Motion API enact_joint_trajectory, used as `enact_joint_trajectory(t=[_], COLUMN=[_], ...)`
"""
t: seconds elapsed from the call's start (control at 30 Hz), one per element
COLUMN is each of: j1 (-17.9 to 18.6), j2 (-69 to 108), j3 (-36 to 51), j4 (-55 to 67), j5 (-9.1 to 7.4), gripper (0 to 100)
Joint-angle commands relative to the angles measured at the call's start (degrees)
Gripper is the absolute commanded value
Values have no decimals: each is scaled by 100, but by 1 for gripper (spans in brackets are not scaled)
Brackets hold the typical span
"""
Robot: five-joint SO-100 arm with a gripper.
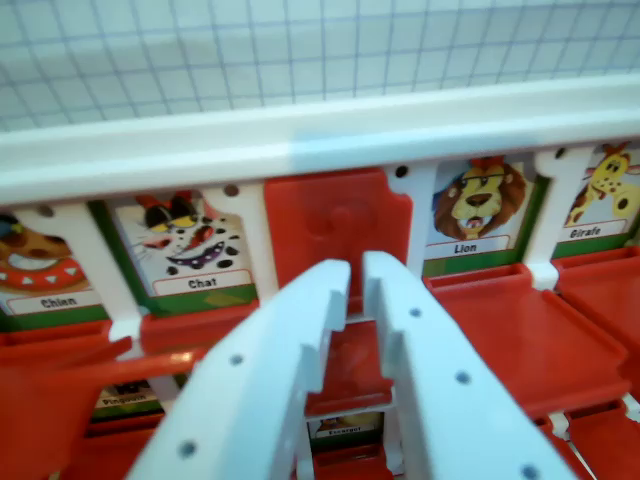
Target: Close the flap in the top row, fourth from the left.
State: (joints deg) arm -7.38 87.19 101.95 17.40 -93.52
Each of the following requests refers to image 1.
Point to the giraffe picture card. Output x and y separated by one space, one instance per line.
605 195

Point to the lion picture card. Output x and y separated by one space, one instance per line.
475 205

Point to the red and white game board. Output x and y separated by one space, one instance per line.
320 130

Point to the dog picture card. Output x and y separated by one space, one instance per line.
45 270

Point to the cat picture card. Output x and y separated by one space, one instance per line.
200 240

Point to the plain red flap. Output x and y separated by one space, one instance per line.
325 210

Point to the red flap with raised rim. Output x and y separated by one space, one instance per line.
525 340

